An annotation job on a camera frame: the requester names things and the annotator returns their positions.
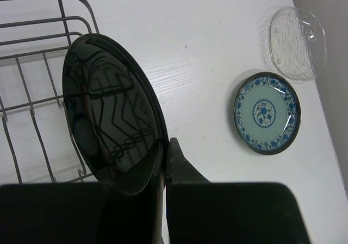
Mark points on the grey wire dish rack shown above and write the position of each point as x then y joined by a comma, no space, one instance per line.
36,143

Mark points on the blue floral plate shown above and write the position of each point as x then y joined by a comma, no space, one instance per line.
267,113

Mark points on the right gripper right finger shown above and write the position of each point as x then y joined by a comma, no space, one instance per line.
199,211

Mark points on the black plate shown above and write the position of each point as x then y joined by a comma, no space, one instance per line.
113,113

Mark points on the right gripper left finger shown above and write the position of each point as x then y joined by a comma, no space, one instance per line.
122,211

